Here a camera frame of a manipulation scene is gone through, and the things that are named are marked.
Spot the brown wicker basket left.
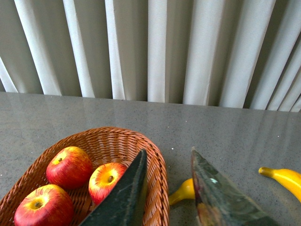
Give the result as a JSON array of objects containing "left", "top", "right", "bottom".
[{"left": 0, "top": 127, "right": 169, "bottom": 226}]

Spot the red yellow apple in basket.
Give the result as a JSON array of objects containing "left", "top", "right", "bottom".
[{"left": 46, "top": 146, "right": 93, "bottom": 189}]

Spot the red yellow apple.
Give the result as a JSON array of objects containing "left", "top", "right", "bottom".
[
  {"left": 88, "top": 162, "right": 127, "bottom": 205},
  {"left": 14, "top": 185, "right": 74, "bottom": 226},
  {"left": 46, "top": 146, "right": 93, "bottom": 189}
]

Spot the yellow banana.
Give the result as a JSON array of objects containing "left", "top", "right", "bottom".
[
  {"left": 258, "top": 167, "right": 301, "bottom": 201},
  {"left": 169, "top": 178, "right": 195, "bottom": 205}
]

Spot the grey pleated curtain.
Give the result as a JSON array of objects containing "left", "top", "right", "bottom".
[{"left": 0, "top": 0, "right": 301, "bottom": 112}]

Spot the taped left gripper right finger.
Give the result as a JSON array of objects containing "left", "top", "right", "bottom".
[{"left": 191, "top": 147, "right": 277, "bottom": 226}]

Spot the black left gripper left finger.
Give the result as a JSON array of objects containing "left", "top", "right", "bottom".
[{"left": 81, "top": 149, "right": 147, "bottom": 226}]

